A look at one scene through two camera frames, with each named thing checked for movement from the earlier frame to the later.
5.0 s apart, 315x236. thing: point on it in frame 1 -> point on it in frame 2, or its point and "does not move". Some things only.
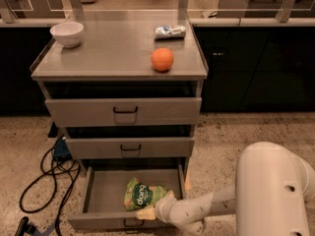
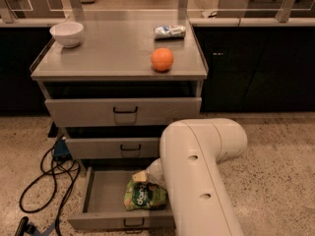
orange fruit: x=161 y=59 does not move
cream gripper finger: x=146 y=213 -> x=140 y=176
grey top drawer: x=118 y=112 does not move
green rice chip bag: x=138 y=196 does not move
